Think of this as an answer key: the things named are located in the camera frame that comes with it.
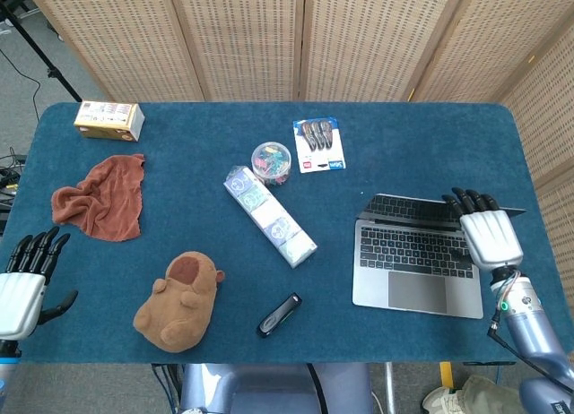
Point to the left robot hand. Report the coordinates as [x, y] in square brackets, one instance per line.
[24, 293]

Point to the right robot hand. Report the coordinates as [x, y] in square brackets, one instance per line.
[486, 230]

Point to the silver laptop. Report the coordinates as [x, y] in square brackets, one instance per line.
[412, 261]

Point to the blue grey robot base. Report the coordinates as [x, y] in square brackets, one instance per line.
[273, 389]

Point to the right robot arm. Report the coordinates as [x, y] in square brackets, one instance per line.
[524, 329]

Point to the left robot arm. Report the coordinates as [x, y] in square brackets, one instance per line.
[6, 364]

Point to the rust brown cloth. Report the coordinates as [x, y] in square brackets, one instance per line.
[103, 196]

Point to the yellow table leg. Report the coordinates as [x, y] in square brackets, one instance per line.
[446, 374]

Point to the brown capybara plush toy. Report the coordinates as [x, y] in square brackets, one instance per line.
[179, 302]

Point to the olive green trouser leg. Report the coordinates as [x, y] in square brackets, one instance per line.
[486, 396]

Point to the white sneaker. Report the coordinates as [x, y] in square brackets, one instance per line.
[441, 400]

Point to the metal table leg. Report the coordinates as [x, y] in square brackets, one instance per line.
[389, 387]

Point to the yellow white cardboard box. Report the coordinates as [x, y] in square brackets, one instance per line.
[110, 120]

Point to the blue table mat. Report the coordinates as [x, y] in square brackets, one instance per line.
[278, 235]

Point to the long clear tissue pack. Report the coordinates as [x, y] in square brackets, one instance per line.
[269, 214]

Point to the black stapler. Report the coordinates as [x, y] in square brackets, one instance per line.
[278, 315]

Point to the clear tub of clips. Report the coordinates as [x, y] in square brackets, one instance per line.
[270, 163]

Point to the black tripod stand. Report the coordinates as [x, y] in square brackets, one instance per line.
[36, 46]

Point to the woven folding screen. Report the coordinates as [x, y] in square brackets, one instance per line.
[314, 42]

